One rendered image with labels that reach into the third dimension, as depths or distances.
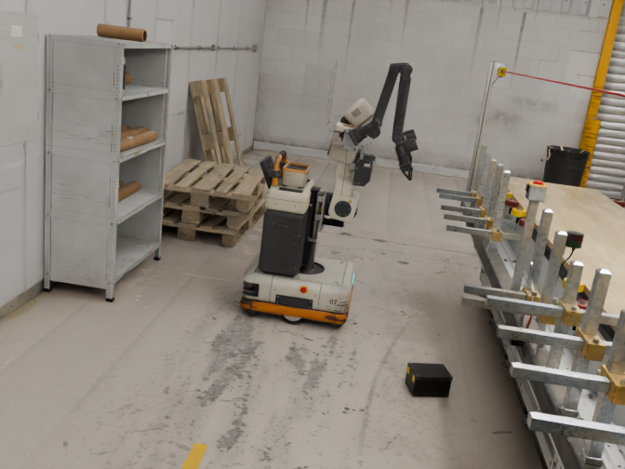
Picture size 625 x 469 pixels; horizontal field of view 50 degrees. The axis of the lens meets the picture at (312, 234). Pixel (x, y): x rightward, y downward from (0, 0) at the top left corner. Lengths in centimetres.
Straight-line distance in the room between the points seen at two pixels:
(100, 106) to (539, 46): 734
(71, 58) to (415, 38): 670
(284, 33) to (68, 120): 640
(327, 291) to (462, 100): 645
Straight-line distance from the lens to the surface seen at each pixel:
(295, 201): 401
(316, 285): 412
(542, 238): 282
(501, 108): 1025
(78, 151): 420
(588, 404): 256
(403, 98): 391
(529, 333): 207
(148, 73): 494
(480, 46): 1018
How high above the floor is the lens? 169
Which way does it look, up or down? 16 degrees down
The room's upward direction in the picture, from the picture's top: 7 degrees clockwise
